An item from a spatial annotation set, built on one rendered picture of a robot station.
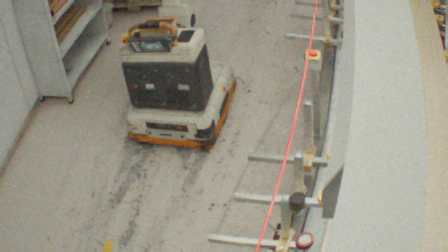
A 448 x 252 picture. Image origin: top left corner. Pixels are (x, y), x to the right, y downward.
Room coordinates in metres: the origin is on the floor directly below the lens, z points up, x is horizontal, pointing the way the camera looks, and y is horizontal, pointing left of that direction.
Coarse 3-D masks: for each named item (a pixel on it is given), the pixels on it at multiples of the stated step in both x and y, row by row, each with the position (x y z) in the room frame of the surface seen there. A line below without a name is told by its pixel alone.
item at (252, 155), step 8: (248, 152) 1.81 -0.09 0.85; (256, 152) 1.80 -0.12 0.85; (248, 160) 1.79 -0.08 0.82; (256, 160) 1.77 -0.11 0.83; (264, 160) 1.76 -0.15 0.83; (272, 160) 1.75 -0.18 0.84; (280, 160) 1.73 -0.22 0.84; (288, 160) 1.72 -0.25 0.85; (312, 160) 1.68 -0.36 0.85; (320, 160) 1.67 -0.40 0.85
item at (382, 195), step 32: (384, 0) 0.43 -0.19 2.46; (384, 32) 0.37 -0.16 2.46; (384, 64) 0.32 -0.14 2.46; (416, 64) 0.31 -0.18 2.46; (384, 96) 0.28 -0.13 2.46; (416, 96) 0.27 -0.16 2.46; (352, 128) 0.25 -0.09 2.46; (384, 128) 0.25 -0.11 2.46; (416, 128) 0.24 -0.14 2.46; (352, 160) 0.22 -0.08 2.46; (384, 160) 0.22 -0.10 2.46; (416, 160) 0.21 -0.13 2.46; (352, 192) 0.20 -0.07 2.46; (384, 192) 0.19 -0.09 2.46; (416, 192) 0.18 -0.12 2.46; (352, 224) 0.17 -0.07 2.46; (384, 224) 0.16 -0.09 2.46; (416, 224) 0.15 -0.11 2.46
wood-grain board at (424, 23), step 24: (432, 24) 2.64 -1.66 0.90; (432, 48) 2.35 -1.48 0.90; (432, 72) 2.10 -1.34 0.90; (432, 96) 1.89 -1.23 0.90; (432, 120) 1.70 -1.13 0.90; (432, 144) 1.53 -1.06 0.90; (432, 168) 1.38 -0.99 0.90; (432, 192) 1.23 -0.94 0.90; (432, 216) 1.09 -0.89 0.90; (432, 240) 0.95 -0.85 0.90
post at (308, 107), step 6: (306, 102) 1.73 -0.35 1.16; (306, 108) 1.72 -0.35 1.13; (312, 108) 1.74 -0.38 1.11; (306, 114) 1.72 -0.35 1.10; (312, 114) 1.74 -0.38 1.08; (306, 120) 1.72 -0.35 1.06; (312, 120) 1.73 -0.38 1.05; (306, 126) 1.72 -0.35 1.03; (312, 126) 1.73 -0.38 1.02; (306, 132) 1.72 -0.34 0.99; (312, 132) 1.72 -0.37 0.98; (306, 138) 1.72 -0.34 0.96; (312, 138) 1.72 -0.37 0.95; (306, 144) 1.72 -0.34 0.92; (312, 144) 1.72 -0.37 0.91; (306, 150) 1.72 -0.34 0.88; (312, 150) 1.71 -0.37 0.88; (312, 168) 1.72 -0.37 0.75
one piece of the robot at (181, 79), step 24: (144, 24) 2.87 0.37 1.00; (168, 24) 2.82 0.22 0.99; (120, 48) 2.95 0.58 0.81; (192, 48) 2.77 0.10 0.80; (144, 72) 2.88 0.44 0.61; (168, 72) 2.81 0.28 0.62; (192, 72) 2.76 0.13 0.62; (144, 96) 2.89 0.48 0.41; (168, 96) 2.83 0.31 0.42; (192, 96) 2.77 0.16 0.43
